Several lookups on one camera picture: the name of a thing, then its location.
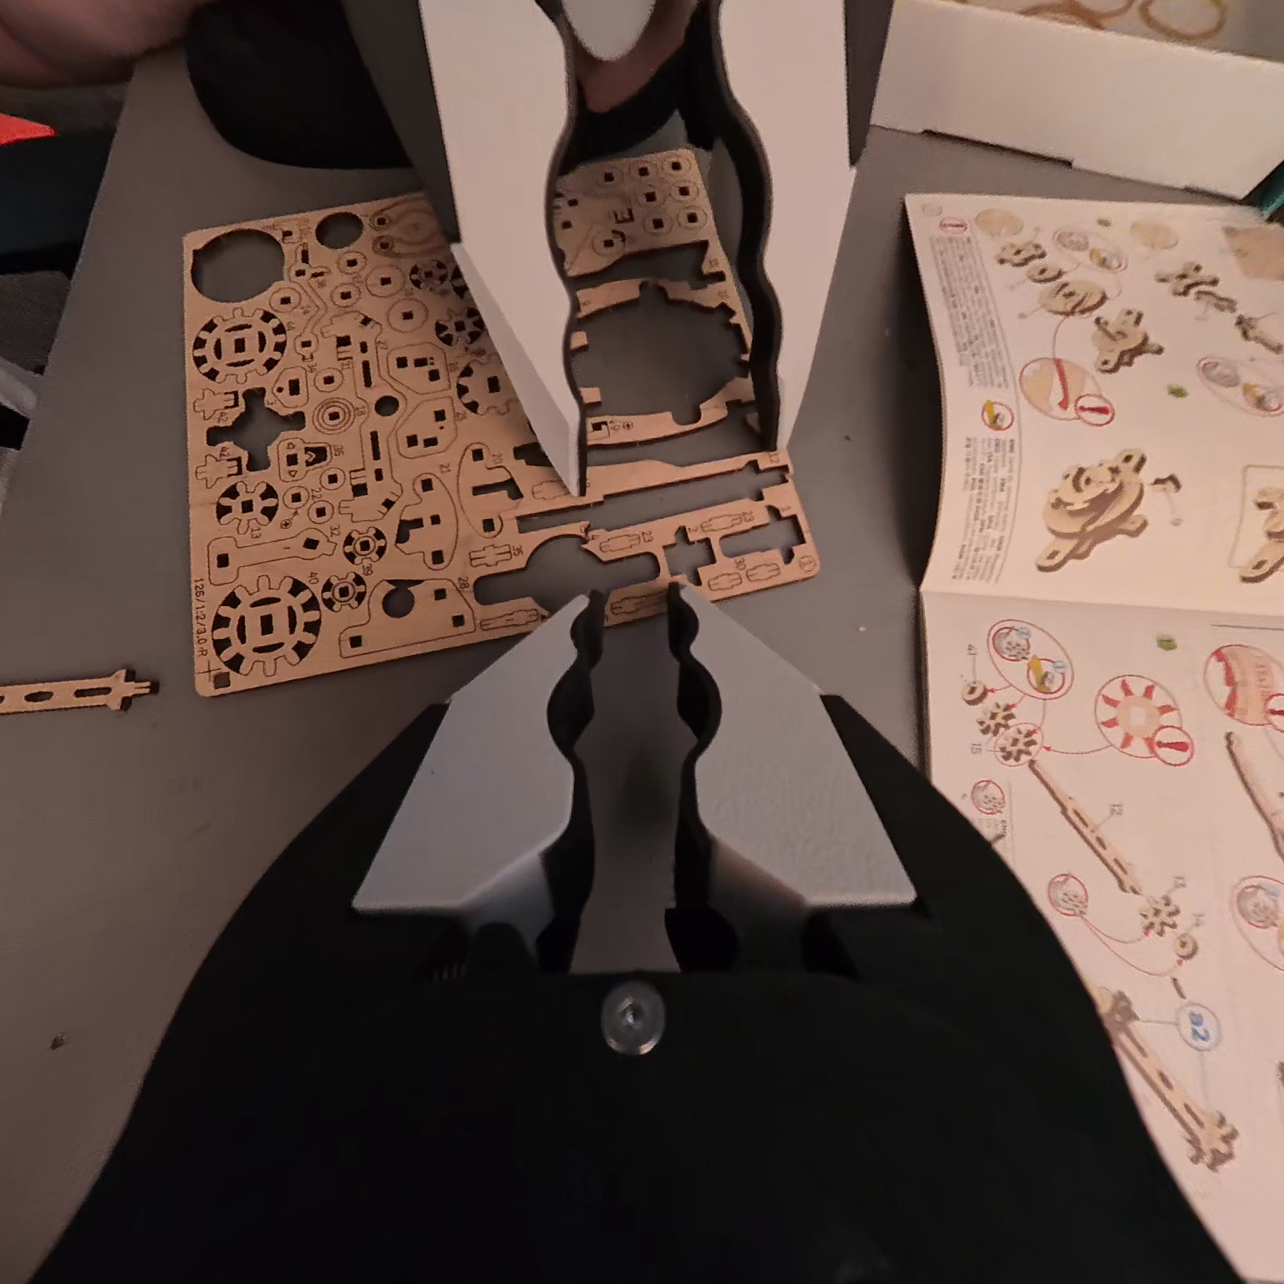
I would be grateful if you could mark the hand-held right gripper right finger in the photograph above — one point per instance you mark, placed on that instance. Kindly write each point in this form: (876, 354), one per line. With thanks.
(793, 801)

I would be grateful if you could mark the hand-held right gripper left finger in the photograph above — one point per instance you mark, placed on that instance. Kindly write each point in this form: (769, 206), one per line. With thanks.
(463, 812)

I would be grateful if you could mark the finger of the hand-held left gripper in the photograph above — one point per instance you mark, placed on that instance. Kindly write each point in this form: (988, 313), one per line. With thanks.
(493, 150)
(803, 201)

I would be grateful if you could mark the laser-cut wooden parts sheet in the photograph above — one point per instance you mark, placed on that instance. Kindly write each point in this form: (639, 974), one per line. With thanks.
(301, 471)

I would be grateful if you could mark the person's left forearm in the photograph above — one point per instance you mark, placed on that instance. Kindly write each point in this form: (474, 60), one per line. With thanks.
(71, 33)

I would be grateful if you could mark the person's left hand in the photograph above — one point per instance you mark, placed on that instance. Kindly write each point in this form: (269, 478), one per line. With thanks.
(643, 84)

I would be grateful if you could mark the white cardboard box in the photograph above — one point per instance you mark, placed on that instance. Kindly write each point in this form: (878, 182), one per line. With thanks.
(1054, 99)

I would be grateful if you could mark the dark teal cloth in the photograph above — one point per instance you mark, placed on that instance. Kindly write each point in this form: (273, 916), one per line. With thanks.
(50, 201)

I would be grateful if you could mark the white cloth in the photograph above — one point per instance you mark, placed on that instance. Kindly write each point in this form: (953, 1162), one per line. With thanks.
(18, 386)

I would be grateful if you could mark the slotted wooden axle strip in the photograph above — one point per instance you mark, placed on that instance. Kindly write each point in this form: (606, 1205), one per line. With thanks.
(61, 690)

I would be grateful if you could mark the printed instruction booklet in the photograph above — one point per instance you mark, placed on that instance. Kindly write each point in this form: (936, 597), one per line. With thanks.
(1105, 501)

